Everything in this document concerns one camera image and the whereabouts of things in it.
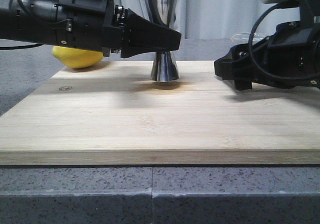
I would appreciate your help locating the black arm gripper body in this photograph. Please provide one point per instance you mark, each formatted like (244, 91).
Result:
(289, 57)
(91, 25)

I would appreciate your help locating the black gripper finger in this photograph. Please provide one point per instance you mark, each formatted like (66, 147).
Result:
(236, 65)
(142, 36)
(153, 10)

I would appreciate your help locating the steel double jigger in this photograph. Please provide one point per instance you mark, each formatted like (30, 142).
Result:
(164, 65)

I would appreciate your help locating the clear glass beaker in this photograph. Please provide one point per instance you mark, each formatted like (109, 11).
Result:
(243, 38)

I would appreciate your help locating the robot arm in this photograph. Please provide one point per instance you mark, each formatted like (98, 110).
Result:
(308, 11)

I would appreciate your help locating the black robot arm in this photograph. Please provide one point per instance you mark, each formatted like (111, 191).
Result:
(35, 21)

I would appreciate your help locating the yellow lemon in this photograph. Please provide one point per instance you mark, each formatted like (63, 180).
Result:
(76, 58)

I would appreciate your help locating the wooden cutting board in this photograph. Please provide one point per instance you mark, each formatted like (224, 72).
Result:
(113, 114)

